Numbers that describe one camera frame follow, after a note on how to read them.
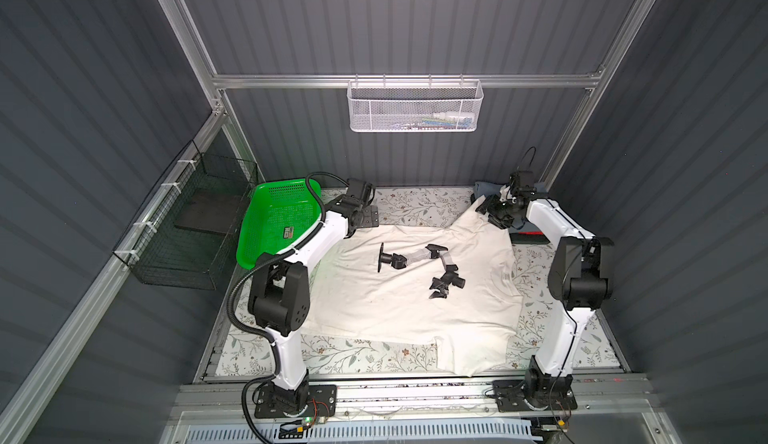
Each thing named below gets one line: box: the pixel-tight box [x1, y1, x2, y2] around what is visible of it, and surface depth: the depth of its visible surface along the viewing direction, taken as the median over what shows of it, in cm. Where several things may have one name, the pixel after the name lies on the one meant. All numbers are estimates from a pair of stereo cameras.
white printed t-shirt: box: [302, 199, 523, 375], surface depth 94 cm
